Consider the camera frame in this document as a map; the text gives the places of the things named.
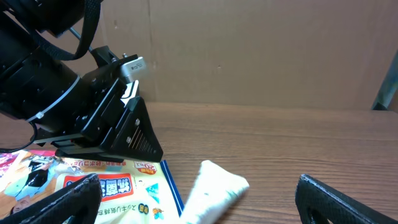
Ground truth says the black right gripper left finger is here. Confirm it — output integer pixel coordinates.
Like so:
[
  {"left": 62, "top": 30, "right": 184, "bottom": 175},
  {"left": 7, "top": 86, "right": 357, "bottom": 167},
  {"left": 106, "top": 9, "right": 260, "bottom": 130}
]
[{"left": 1, "top": 173, "right": 102, "bottom": 224}]

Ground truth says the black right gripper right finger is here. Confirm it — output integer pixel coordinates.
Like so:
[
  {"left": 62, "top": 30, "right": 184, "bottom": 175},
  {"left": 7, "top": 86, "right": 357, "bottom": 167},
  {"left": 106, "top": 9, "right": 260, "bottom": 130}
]
[{"left": 295, "top": 174, "right": 397, "bottom": 224}]

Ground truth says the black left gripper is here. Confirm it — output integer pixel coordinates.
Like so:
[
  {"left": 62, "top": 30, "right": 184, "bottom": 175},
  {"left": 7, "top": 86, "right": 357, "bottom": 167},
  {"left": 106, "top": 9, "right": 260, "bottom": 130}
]
[{"left": 34, "top": 46, "right": 163, "bottom": 162}]

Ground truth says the yellow orange snack bag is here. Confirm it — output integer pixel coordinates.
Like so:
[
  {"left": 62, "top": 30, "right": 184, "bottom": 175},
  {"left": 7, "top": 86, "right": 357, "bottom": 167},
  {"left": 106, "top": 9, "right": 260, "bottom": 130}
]
[{"left": 1, "top": 156, "right": 184, "bottom": 223}]

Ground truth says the white cosmetic tube gold cap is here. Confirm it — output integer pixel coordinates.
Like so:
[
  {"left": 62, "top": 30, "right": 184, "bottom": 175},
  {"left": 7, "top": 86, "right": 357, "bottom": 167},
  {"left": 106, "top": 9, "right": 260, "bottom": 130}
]
[{"left": 179, "top": 160, "right": 249, "bottom": 224}]

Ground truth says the red purple snack packet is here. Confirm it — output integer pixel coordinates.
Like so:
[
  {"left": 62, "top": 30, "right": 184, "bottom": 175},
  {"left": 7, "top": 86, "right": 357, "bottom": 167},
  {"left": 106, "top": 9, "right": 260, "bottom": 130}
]
[{"left": 1, "top": 150, "right": 55, "bottom": 177}]

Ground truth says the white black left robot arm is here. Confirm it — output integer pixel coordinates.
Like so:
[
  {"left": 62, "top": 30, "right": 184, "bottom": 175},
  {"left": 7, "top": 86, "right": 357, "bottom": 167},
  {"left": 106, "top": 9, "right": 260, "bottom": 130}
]
[{"left": 1, "top": 0, "right": 141, "bottom": 159}]

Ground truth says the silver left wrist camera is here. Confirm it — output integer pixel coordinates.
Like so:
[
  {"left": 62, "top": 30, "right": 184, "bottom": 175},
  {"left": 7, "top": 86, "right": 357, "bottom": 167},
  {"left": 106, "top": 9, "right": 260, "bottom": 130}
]
[{"left": 120, "top": 57, "right": 147, "bottom": 83}]

